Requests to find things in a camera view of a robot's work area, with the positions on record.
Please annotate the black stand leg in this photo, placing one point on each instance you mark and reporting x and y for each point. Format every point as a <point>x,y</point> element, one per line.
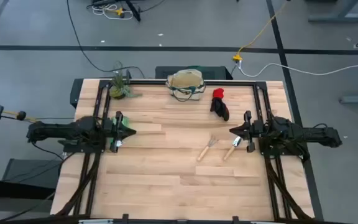
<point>134,12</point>

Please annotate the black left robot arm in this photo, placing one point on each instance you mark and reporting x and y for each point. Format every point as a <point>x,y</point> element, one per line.
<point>57,130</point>

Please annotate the beige canvas gardening bag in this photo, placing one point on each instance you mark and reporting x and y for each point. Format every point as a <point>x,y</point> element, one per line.
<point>186,82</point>

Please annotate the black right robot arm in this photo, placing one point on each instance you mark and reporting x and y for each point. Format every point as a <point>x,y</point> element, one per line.
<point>297,132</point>

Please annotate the black box behind table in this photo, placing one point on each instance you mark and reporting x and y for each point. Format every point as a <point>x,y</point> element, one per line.
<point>163,73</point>

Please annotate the potted succulent plant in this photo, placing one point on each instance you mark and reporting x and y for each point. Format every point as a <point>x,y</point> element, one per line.
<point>118,90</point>

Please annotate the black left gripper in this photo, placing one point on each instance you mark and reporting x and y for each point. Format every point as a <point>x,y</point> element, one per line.
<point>113,130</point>

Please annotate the green spray bottle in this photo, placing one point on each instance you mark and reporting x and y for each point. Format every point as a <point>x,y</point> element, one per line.
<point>125,120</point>

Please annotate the yellow connector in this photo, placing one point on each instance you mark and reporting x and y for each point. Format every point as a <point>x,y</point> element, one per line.
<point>119,12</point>

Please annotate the black metal table frame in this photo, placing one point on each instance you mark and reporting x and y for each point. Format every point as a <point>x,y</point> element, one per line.
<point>228,82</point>

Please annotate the black clamp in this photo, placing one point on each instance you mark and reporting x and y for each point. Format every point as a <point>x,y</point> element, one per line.
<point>235,219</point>
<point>125,218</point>

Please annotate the red and black gardening gloves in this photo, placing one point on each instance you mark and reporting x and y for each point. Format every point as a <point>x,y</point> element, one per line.
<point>220,107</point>

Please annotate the black beam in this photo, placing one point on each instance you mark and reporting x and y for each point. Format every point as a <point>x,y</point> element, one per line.
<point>11,188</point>

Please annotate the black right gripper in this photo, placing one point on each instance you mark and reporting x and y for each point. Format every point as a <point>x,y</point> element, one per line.
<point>255,130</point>

